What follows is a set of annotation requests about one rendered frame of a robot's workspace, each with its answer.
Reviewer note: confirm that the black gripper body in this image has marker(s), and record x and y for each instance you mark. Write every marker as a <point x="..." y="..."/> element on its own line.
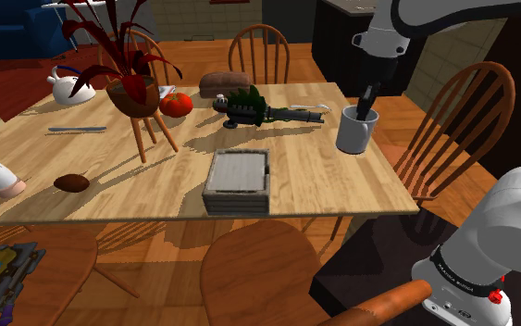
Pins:
<point x="381" y="70"/>

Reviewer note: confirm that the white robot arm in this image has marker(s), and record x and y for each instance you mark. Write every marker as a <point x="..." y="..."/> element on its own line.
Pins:
<point x="508" y="216"/>

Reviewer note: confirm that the white mug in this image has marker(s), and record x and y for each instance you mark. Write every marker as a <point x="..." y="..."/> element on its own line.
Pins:
<point x="354" y="133"/>

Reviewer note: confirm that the silver spoon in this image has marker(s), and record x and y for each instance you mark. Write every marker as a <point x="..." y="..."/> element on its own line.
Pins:
<point x="309" y="107"/>

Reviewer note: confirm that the light wooden dining table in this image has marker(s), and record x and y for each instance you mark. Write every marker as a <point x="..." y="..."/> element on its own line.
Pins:
<point x="305" y="153"/>

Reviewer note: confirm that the wooden spindle-back chair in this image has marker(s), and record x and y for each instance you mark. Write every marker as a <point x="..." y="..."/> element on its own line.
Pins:
<point x="260" y="31"/>
<point x="260" y="275"/>
<point x="503" y="90"/>
<point x="61" y="262"/>
<point x="151" y="49"/>

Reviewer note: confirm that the black and green toy gun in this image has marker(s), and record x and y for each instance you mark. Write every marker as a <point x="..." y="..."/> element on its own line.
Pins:
<point x="249" y="112"/>

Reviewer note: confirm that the brown bread loaf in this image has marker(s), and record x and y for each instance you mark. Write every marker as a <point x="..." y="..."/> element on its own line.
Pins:
<point x="224" y="84"/>

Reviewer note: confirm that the grey square box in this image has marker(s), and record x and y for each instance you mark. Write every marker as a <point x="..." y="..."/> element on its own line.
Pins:
<point x="237" y="174"/>

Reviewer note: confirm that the red tomato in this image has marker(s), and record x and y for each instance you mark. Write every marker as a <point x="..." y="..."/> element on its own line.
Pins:
<point x="176" y="105"/>

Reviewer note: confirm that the red plant in brown pot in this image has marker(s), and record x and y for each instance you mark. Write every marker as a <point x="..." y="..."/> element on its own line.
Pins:
<point x="133" y="97"/>

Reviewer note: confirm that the silver table knife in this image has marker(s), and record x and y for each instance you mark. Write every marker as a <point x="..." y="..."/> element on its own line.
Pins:
<point x="77" y="129"/>

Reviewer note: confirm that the white round side table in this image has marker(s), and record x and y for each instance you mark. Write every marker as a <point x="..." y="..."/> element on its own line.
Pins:
<point x="73" y="4"/>

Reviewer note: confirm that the white kettle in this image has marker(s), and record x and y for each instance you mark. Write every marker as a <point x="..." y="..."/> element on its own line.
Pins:
<point x="66" y="92"/>

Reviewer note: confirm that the brown oval potato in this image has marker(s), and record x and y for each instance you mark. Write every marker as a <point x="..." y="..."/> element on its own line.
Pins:
<point x="71" y="183"/>

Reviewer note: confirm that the blue sofa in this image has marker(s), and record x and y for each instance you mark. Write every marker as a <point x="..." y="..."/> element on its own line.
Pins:
<point x="12" y="31"/>

